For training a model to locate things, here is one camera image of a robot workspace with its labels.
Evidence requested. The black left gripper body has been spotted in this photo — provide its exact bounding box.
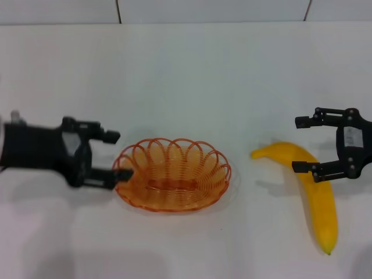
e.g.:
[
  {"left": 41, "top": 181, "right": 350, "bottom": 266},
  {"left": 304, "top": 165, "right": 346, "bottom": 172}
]
[{"left": 3, "top": 116, "right": 94, "bottom": 188}]

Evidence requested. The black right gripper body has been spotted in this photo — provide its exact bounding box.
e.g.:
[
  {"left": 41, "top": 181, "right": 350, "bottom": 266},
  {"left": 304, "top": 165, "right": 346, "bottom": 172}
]
[{"left": 335, "top": 108, "right": 372, "bottom": 178}]

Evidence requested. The orange wire basket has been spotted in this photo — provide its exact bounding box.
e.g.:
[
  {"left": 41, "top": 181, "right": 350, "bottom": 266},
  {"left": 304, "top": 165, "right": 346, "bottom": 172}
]
[{"left": 112, "top": 137, "right": 233, "bottom": 212}]

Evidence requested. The yellow banana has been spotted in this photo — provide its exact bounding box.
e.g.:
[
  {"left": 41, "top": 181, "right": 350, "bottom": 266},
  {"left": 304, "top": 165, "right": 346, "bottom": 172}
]
[{"left": 251, "top": 141, "right": 340, "bottom": 256}]

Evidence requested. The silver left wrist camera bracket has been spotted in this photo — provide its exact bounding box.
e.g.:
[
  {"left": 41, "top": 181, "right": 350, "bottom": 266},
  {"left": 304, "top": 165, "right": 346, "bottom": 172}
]
[{"left": 10, "top": 109, "right": 26, "bottom": 125}]

